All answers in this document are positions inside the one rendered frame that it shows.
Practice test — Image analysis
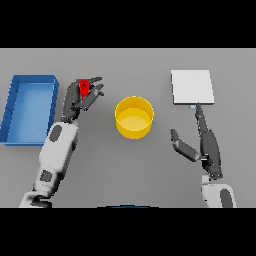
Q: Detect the pale square measuring scale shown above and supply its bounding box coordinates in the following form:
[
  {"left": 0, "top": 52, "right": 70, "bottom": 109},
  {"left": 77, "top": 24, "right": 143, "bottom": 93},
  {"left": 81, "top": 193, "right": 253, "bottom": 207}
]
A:
[{"left": 170, "top": 69, "right": 216, "bottom": 110}]

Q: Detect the blue tray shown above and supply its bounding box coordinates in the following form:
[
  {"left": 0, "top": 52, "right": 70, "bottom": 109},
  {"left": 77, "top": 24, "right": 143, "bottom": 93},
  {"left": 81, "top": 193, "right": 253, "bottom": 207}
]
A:
[{"left": 0, "top": 74, "right": 60, "bottom": 147}]

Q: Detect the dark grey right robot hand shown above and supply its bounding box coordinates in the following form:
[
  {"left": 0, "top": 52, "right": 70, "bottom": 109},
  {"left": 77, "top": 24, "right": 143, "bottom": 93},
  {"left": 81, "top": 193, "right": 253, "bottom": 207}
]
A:
[{"left": 169, "top": 102, "right": 224, "bottom": 180}]

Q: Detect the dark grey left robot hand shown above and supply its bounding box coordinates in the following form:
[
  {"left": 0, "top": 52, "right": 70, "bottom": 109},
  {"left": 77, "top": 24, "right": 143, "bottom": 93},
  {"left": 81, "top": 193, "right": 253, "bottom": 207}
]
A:
[{"left": 60, "top": 76, "right": 105, "bottom": 124}]

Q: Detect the yellow bowl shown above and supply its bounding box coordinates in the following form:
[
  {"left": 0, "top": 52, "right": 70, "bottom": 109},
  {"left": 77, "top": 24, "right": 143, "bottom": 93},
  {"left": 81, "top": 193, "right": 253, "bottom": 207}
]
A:
[{"left": 114, "top": 95, "right": 155, "bottom": 140}]

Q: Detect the red beaker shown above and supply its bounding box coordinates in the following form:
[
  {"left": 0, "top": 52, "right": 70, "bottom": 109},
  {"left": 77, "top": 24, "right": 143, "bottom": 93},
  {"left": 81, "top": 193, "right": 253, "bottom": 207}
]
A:
[{"left": 77, "top": 78, "right": 92, "bottom": 101}]

